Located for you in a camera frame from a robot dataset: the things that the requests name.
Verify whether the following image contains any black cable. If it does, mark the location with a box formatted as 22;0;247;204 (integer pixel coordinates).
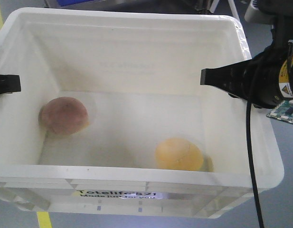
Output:
246;64;266;228

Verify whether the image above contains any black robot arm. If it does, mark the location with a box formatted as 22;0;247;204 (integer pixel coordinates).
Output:
200;0;293;109

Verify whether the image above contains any yellow bread bun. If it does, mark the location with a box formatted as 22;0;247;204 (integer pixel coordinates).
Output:
155;138;204;171

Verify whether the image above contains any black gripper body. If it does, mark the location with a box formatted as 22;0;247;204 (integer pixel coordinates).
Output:
228;41;293;109

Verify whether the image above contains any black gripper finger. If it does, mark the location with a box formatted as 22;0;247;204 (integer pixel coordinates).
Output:
0;74;21;95
200;60;251;94

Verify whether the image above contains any green circuit board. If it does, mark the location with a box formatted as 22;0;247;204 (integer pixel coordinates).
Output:
266;100;293;124

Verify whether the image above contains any white plastic tote box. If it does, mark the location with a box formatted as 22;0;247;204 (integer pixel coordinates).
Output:
0;7;285;219

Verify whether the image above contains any pink-brown bread bun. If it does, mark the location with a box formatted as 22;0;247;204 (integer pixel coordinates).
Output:
39;97;89;135

